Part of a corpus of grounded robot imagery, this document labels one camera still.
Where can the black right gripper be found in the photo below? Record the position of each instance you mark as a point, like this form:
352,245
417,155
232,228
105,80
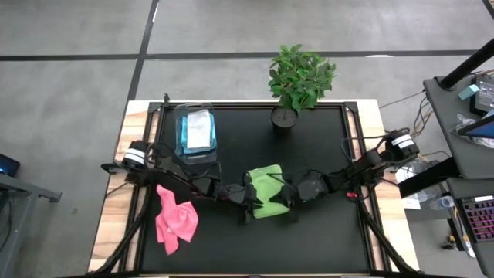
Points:
312,187

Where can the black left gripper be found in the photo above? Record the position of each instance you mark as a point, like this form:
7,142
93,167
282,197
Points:
237,194

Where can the green microfiber towel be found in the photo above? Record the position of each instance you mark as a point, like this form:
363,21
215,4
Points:
268,193

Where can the clear plastic bin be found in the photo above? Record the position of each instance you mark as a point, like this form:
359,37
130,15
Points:
181,158

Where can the grey waffle microfiber towel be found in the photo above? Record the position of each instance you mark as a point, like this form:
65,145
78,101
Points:
198,129

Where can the pink microfiber towel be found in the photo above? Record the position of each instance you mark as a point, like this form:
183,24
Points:
175,224

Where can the cyan microfiber towel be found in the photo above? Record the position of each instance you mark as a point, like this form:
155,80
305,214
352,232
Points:
183,135

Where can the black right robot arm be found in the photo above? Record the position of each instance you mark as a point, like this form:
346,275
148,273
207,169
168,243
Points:
370,162

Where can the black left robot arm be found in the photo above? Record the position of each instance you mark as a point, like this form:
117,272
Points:
170,177

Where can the green potted plant black pot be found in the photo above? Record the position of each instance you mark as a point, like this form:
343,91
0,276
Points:
301,77

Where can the white papers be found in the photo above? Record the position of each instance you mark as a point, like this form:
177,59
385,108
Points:
411,202

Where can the clear plastic bottle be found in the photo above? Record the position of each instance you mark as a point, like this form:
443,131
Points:
444,202

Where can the grey side desk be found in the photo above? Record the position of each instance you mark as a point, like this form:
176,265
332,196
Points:
476,162

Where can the black keyboard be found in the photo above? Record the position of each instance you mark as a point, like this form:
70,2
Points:
480,220

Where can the tablet with blue screen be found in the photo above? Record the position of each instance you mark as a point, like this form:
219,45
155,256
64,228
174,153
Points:
482,129

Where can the small teal box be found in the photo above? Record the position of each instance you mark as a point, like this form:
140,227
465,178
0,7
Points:
469,92

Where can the black pole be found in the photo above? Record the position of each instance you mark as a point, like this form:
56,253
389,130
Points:
467,65

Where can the black desk device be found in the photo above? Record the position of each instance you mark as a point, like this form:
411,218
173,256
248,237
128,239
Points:
484,94

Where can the grey metal bench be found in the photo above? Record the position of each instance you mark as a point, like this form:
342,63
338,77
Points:
23,187

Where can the black device with blue light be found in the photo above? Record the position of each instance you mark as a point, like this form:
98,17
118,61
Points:
8,166

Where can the black aluminium table frame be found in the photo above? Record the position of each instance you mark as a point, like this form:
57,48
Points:
193,104

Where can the black support bracket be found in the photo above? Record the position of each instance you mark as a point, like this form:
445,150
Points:
428,177

